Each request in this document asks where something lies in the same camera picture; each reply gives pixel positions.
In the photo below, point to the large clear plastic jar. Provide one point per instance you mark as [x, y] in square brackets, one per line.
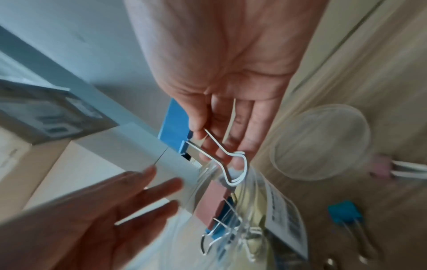
[287, 218]

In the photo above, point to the person's right hand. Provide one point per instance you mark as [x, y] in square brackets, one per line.
[227, 52]

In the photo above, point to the large teal binder clip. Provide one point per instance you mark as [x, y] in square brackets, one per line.
[173, 126]

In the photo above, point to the pile of colourful binder clips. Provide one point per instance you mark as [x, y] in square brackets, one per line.
[343, 211]

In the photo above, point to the person's left hand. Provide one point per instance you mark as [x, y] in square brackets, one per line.
[66, 232]

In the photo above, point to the brown box red dashed print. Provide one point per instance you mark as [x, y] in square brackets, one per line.
[50, 116]

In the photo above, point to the large clear round lid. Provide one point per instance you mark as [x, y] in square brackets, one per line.
[320, 142]

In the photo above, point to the white cardboard box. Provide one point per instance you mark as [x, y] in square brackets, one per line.
[133, 142]

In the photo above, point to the large yellow binder clip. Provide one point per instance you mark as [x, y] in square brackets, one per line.
[248, 211]

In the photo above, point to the large pink binder clip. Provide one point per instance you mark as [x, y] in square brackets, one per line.
[211, 203]

